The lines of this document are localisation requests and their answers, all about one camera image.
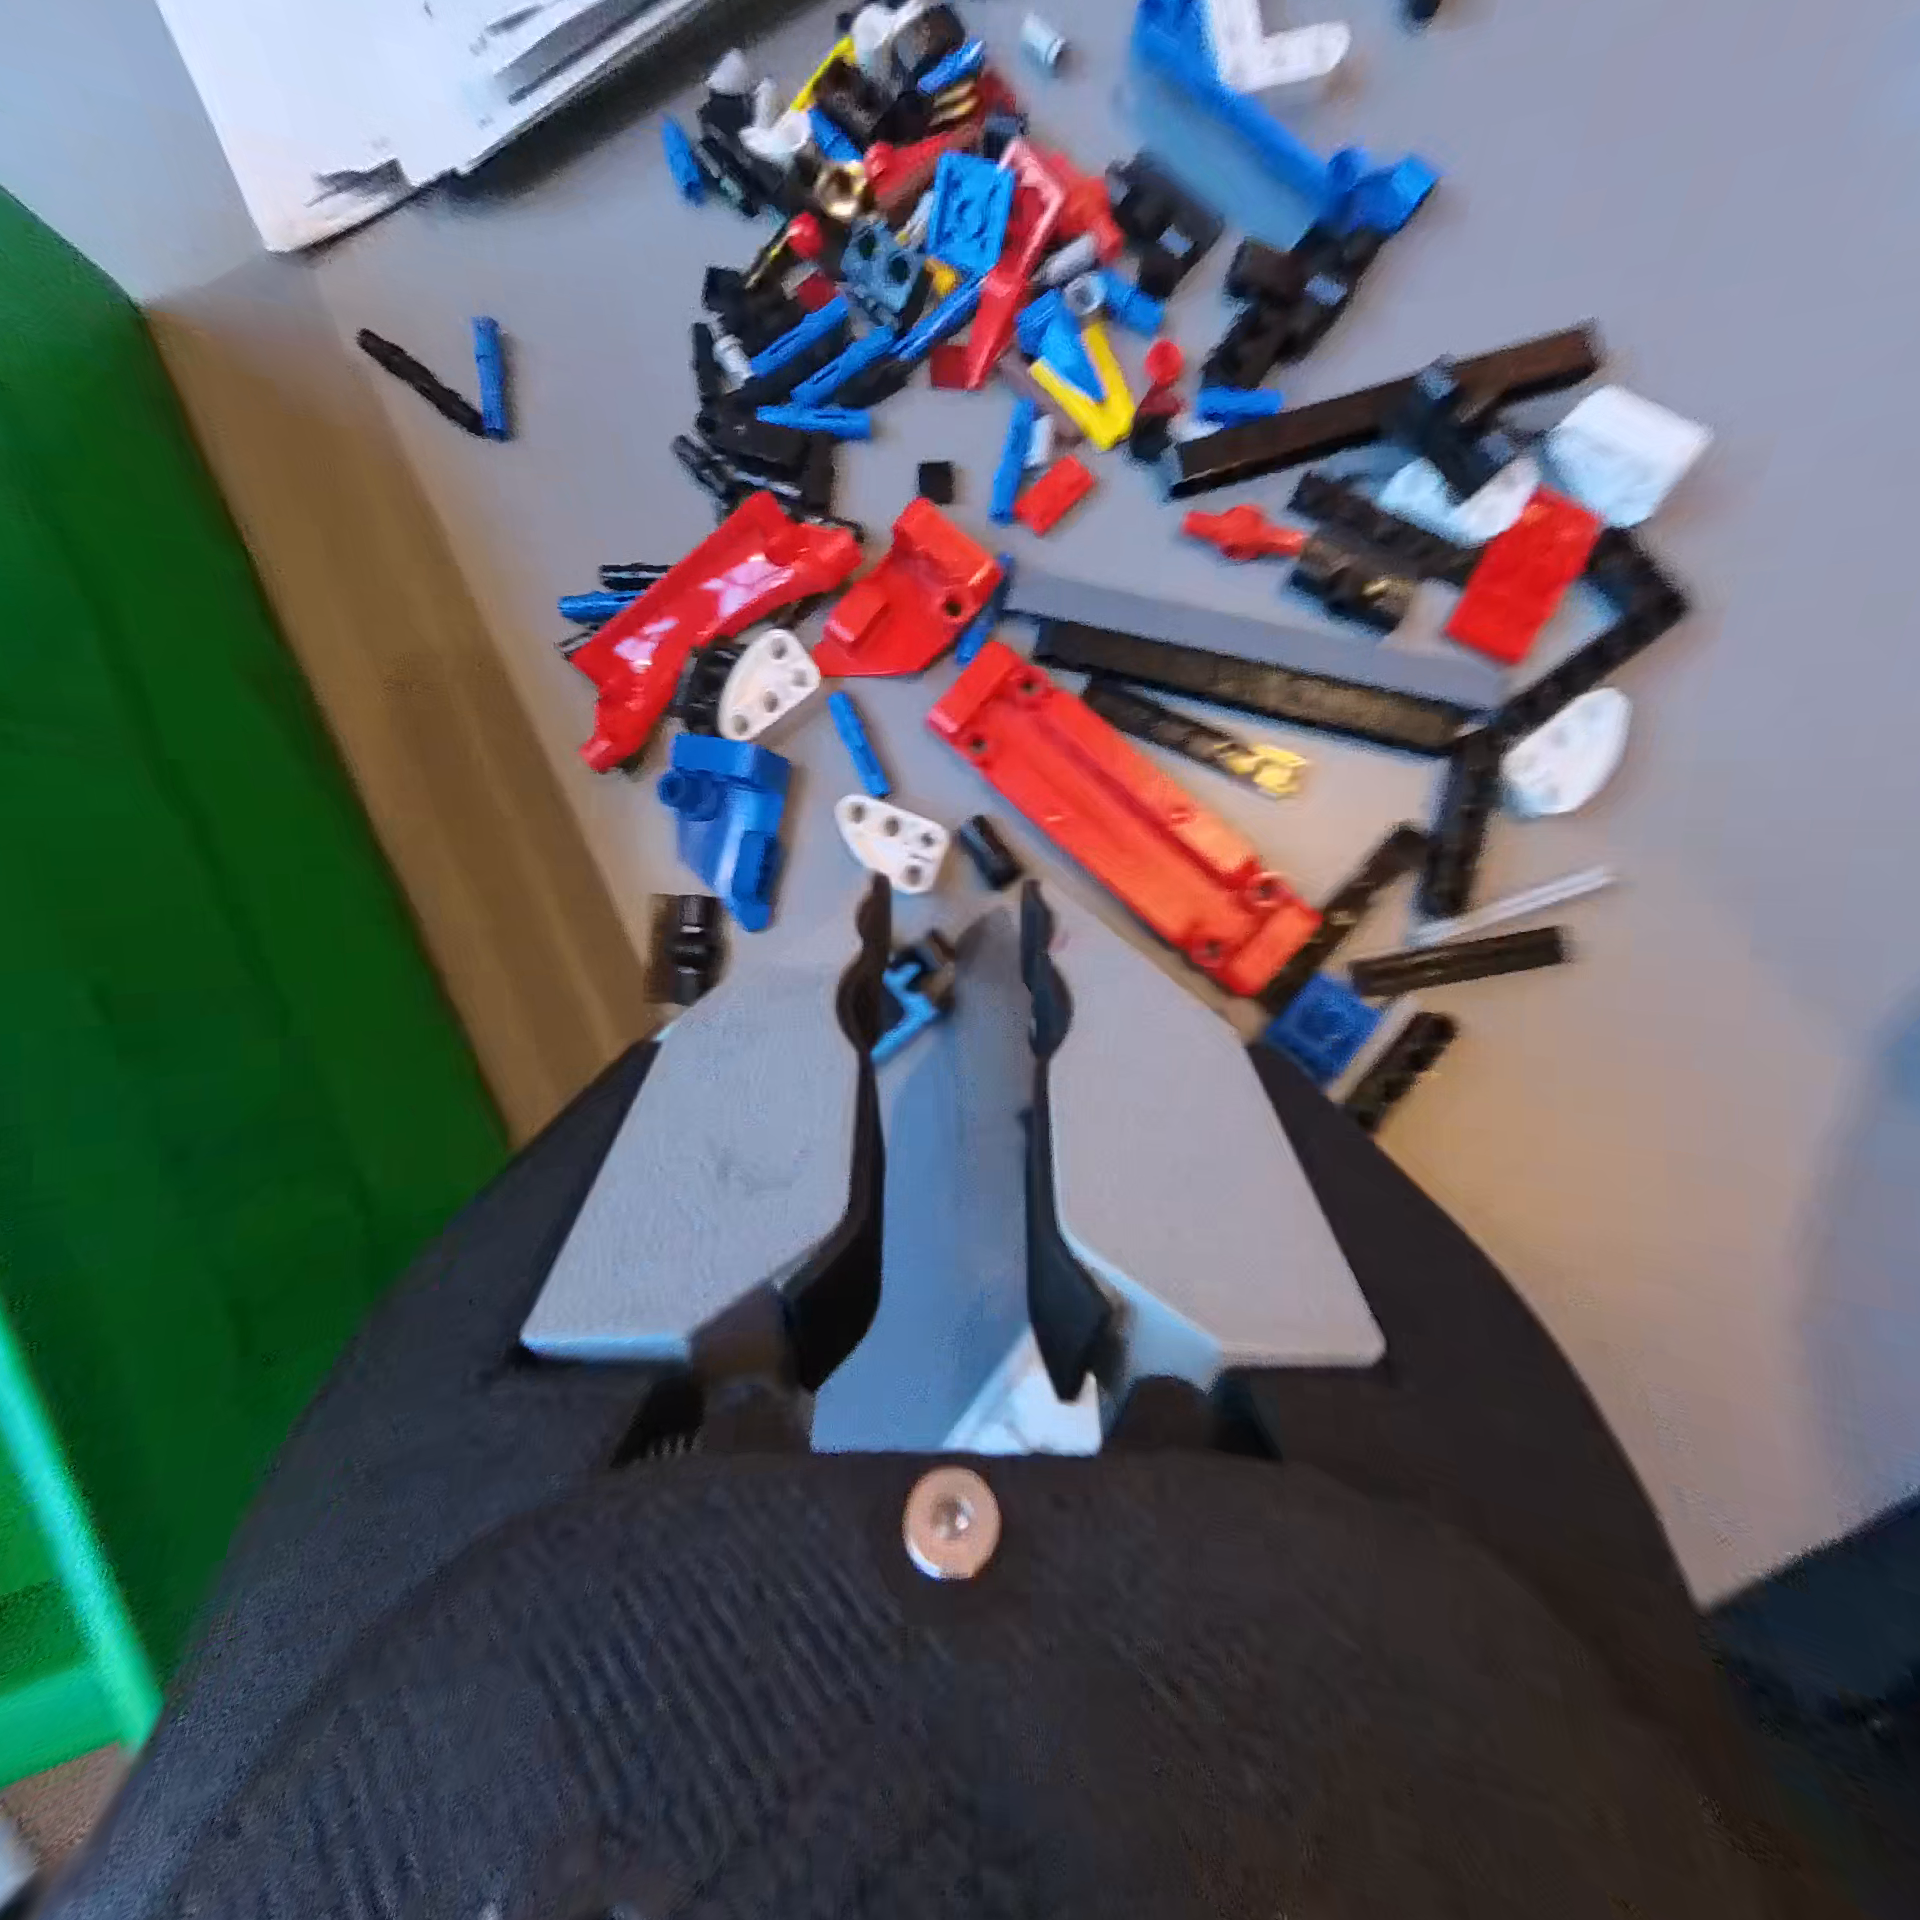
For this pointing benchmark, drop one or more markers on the person's dark clothing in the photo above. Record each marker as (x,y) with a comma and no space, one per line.
(1846,1725)

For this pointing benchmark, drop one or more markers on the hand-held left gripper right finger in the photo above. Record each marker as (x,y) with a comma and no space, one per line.
(1186,1184)

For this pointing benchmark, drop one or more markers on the blue arched frame piece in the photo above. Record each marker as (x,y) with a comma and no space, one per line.
(1245,136)

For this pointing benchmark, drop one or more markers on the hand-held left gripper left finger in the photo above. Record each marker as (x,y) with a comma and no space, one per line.
(705,1184)

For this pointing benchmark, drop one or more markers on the grey desk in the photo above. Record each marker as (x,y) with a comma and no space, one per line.
(1652,1201)

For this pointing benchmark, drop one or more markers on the pile of toy bricks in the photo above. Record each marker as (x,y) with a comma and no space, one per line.
(974,195)

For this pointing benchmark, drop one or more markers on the green plastic bin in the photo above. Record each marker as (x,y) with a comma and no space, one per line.
(182,901)

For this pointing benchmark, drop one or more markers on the white angled beam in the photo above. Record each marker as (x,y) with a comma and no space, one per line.
(1307,43)

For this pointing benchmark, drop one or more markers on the building instruction booklet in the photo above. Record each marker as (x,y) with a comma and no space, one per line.
(300,120)

